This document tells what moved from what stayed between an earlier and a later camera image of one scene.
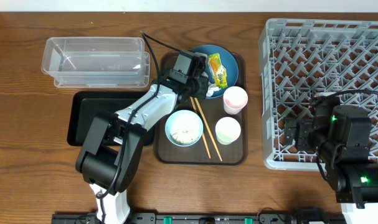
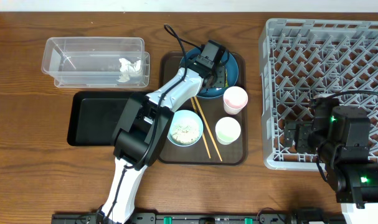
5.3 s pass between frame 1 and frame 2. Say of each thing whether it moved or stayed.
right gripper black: stayed
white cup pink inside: stayed
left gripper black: moved
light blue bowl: stayed
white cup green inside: stayed
